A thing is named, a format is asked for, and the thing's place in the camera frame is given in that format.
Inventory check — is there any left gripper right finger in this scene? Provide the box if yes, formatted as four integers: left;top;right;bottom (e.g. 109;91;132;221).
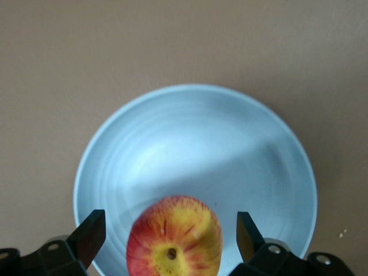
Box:
229;212;310;276

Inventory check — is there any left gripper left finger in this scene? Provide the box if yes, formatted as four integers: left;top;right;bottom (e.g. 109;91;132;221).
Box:
20;209;106;276

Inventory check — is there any red yellow apple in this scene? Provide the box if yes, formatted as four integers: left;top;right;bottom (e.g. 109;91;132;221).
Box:
126;195;224;276

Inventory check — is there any light blue plate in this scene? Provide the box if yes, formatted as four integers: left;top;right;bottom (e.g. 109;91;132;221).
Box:
72;83;319;276

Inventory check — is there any brown table cloth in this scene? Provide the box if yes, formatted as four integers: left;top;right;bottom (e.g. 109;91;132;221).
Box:
0;0;368;276

